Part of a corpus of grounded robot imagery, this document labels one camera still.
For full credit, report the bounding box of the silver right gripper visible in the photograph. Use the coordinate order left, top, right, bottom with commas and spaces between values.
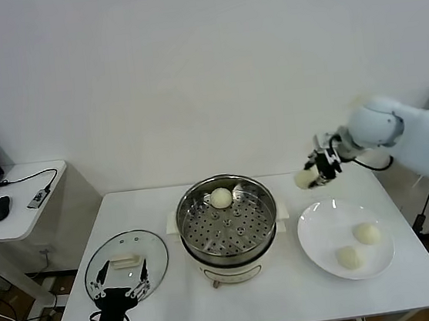
298, 129, 352, 189

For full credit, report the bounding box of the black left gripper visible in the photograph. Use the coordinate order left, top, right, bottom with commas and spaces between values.
85, 255, 155, 321

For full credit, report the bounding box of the white steamed baozi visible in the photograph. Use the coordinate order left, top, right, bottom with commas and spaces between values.
334, 243, 367, 273
208, 186, 235, 212
292, 166, 321, 192
351, 221, 383, 248

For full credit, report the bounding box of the glass lid with cream handle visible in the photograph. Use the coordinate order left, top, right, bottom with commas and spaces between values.
79, 226, 174, 309

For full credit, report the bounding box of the perforated steel steamer basket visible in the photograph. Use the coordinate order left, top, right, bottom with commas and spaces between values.
172, 168, 283, 273

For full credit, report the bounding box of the white round plate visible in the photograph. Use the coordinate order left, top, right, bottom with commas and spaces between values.
294, 192, 399, 286

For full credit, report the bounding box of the white side table rounded corner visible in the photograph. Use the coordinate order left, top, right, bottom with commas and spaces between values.
0, 158, 86, 321

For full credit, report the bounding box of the cream electric cooking pot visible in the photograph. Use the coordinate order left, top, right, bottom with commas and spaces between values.
165, 196, 297, 295

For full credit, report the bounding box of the small grey usb device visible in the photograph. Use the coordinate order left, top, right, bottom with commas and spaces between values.
25, 186, 55, 210

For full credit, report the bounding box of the black power adapter cable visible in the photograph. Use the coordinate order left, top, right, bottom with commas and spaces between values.
409, 180, 429, 236

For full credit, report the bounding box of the black usb cable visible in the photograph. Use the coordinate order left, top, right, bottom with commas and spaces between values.
0, 167, 61, 197

